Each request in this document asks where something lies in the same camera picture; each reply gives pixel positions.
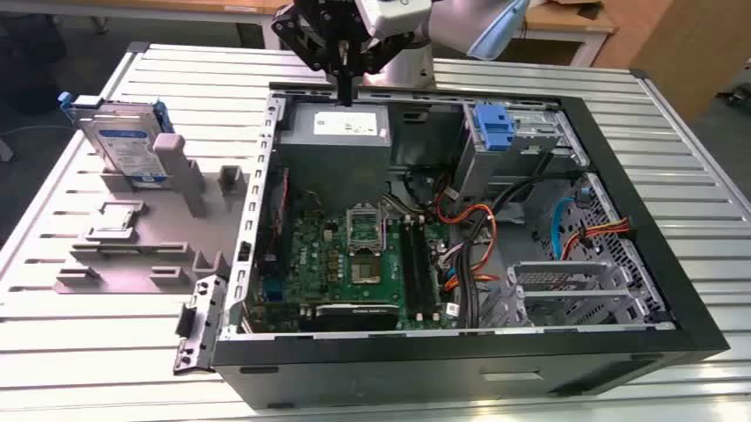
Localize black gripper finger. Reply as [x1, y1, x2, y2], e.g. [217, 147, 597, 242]
[269, 6, 348, 108]
[347, 33, 413, 108]

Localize hard disk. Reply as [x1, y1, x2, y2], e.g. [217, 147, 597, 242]
[57, 91, 175, 193]

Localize blue wire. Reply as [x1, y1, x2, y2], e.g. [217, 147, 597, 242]
[549, 186, 592, 263]

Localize red orange yellow power wire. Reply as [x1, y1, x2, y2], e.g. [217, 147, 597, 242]
[560, 216, 639, 261]

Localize metal disk bay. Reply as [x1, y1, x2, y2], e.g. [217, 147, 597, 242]
[503, 260, 653, 327]

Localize grey power supply unit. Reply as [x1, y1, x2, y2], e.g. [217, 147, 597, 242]
[273, 101, 393, 212]

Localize wooden top white desk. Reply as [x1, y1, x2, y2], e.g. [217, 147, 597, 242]
[52, 0, 283, 50]
[509, 0, 620, 68]

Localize blue drive latch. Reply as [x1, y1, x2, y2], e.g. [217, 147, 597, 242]
[473, 104, 517, 151]

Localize metal socket cover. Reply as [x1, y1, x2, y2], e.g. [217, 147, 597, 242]
[345, 202, 389, 257]

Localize grey metal drive cage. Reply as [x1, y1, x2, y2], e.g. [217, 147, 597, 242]
[455, 101, 589, 204]

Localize green motherboard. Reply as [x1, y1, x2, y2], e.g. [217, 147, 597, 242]
[249, 209, 465, 331]

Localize CPU socket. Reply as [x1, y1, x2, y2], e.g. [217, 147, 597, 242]
[349, 256, 387, 287]

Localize black RAM slot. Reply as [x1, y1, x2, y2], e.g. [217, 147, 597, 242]
[415, 214, 435, 323]
[421, 214, 443, 323]
[400, 214, 421, 323]
[407, 214, 428, 323]

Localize grey parts rack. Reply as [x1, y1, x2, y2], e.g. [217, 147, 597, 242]
[52, 134, 260, 295]

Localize silver CPU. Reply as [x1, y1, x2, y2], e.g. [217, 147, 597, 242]
[97, 208, 132, 230]

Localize black office chair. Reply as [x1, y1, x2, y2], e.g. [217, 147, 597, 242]
[0, 11, 69, 116]

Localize black graphics card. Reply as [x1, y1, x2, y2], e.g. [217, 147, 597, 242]
[297, 302, 404, 333]

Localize brown wooden cabinet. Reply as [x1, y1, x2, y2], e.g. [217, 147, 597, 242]
[591, 0, 751, 127]

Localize black open PC case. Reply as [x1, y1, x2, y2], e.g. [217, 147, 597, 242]
[209, 80, 732, 410]

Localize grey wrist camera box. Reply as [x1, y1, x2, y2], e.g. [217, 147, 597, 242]
[355, 0, 433, 43]

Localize thin red wire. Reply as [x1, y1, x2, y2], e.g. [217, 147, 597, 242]
[264, 168, 293, 261]

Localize yellow black power wires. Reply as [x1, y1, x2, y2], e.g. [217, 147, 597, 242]
[379, 192, 427, 217]

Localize orange yellow wire loop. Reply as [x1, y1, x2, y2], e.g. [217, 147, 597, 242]
[433, 171, 501, 276]

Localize black cable bundle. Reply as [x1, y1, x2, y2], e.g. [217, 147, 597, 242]
[453, 170, 588, 329]

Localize grey card retention bracket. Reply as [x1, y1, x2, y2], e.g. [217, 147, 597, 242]
[171, 274, 231, 375]

